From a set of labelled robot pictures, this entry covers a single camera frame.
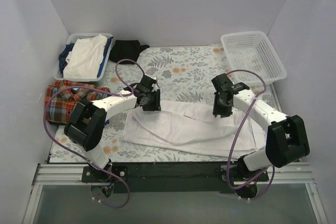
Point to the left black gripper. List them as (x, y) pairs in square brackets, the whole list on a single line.
[(153, 102)]

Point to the white long sleeve shirt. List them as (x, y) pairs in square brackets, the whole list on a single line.
[(192, 128)]

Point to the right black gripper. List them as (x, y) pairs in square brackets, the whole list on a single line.
[(220, 109)]

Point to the red plaid shirt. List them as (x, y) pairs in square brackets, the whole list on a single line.
[(63, 104)]

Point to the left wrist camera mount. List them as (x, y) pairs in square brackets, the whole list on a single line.
[(154, 84)]

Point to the navy garment in basket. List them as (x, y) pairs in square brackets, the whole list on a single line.
[(63, 56)]

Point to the black folded garment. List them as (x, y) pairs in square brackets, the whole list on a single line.
[(126, 50)]

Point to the floral patterned table mat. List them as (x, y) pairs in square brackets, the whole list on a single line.
[(184, 75)]

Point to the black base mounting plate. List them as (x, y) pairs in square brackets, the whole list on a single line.
[(165, 177)]

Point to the right white plastic basket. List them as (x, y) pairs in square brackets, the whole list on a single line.
[(253, 51)]

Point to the folded white shirt in basket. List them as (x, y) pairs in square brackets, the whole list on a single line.
[(85, 58)]

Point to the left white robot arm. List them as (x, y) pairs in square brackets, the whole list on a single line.
[(87, 121)]

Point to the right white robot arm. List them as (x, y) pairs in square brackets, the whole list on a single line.
[(286, 139)]

